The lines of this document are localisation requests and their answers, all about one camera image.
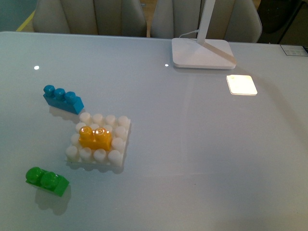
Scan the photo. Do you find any yellow two-stud block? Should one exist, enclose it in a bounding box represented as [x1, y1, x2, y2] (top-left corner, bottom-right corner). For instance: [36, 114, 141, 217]
[79, 126, 113, 151]

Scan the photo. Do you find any blue three-stud block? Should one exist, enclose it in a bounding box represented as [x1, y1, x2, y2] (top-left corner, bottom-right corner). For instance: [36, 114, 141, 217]
[43, 85, 84, 115]

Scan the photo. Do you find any green two-stud block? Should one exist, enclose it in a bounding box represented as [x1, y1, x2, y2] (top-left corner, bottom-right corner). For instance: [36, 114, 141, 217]
[26, 167, 69, 197]

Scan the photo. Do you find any white desk lamp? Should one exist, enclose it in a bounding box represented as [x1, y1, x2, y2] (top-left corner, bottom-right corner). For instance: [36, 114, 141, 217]
[171, 0, 237, 69]

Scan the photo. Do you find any beige left chair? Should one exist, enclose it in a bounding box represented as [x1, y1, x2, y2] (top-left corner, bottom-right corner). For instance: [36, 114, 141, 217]
[33, 0, 147, 37]

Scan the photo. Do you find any beige chair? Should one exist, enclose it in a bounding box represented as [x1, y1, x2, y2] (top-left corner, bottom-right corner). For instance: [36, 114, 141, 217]
[150, 0, 262, 43]
[33, 0, 147, 37]

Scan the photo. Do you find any beige right chair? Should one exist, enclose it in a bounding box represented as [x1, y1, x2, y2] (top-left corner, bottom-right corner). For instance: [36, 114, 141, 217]
[150, 0, 262, 43]

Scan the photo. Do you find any label sticker on table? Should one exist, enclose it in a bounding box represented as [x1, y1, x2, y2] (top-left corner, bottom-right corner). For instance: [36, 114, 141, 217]
[280, 45, 308, 57]

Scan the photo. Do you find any white lamp cable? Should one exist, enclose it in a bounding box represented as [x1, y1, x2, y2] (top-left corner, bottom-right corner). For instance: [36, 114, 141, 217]
[179, 29, 200, 39]

